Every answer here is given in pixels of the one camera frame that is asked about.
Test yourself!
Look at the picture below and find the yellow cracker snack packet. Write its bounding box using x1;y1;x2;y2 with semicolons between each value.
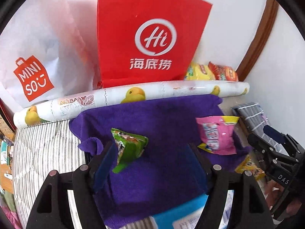
235;155;265;181

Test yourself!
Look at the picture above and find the pink yellow snack bag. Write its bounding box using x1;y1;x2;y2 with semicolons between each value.
195;115;239;156

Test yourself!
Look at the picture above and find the green triangular snack packet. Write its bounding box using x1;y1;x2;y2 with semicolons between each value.
111;128;149;174

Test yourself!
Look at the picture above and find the person's right hand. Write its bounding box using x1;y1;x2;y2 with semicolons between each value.
264;180;302;217

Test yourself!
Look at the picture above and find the grey checked folded cloth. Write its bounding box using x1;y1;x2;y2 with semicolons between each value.
231;102;288;155

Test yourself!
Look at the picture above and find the striped quilted mattress cover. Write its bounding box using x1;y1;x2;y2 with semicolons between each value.
12;120;85;228

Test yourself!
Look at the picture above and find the blue tissue pack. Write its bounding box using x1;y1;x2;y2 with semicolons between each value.
150;194;234;229

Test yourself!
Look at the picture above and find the purple towel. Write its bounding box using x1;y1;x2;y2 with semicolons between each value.
69;94;251;229

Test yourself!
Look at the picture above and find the wooden nightstand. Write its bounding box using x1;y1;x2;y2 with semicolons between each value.
1;113;14;194

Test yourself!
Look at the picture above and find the red chips bag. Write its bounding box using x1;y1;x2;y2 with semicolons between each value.
208;62;239;82

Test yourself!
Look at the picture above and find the duck print wallpaper roll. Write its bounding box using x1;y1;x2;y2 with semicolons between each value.
14;80;250;129

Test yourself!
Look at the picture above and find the yellow chips bag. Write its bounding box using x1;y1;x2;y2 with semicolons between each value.
184;62;215;81

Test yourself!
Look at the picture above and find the white Miniso plastic bag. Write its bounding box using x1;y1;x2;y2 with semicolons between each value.
1;0;99;108

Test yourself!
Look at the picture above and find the red Haidilao paper bag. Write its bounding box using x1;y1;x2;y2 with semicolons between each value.
97;0;212;88

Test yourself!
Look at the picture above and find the brown wooden door frame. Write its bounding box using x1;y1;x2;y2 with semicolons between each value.
236;0;279;81

